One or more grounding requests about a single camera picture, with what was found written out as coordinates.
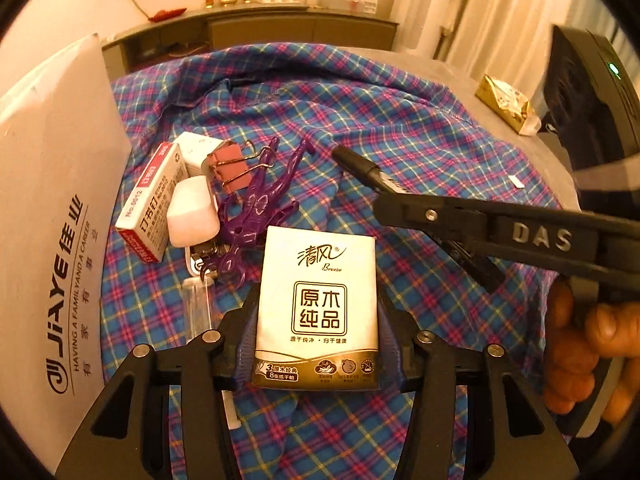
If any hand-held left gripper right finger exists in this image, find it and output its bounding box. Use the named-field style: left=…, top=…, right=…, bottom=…
left=377, top=296, right=581, bottom=480

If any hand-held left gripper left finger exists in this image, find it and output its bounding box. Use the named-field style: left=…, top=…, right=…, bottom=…
left=55, top=299, right=261, bottom=480

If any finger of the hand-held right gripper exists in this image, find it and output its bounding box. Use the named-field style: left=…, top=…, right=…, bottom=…
left=374, top=191, right=501, bottom=261

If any white gold tissue pack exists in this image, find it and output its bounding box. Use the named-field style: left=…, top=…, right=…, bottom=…
left=251, top=225, right=382, bottom=392

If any gold box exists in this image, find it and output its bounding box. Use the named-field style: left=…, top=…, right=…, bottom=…
left=474, top=74, right=532, bottom=134

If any red white staples box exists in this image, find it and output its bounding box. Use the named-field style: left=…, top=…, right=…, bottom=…
left=115, top=142, right=187, bottom=263

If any pink binder clip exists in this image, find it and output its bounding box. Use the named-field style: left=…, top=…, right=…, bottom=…
left=204, top=141, right=276, bottom=193

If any white cardboard box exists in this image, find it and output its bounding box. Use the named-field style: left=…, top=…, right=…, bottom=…
left=0, top=33, right=133, bottom=476

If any person's right hand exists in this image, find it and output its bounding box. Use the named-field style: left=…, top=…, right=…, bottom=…
left=542, top=280, right=640, bottom=423

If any blue plaid cloth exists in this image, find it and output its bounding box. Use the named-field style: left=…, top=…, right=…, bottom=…
left=100, top=40, right=581, bottom=480

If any white eraser block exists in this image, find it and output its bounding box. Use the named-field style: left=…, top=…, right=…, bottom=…
left=167, top=175, right=221, bottom=249

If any cream curtain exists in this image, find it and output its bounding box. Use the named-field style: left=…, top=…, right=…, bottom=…
left=390, top=0, right=622, bottom=81

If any small white box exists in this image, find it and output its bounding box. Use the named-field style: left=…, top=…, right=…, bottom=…
left=172, top=131, right=238, bottom=181

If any printed box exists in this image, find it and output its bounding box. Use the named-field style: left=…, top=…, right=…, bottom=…
left=320, top=0, right=379, bottom=15

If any grey tv cabinet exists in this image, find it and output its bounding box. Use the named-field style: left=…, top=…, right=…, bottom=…
left=102, top=2, right=401, bottom=75

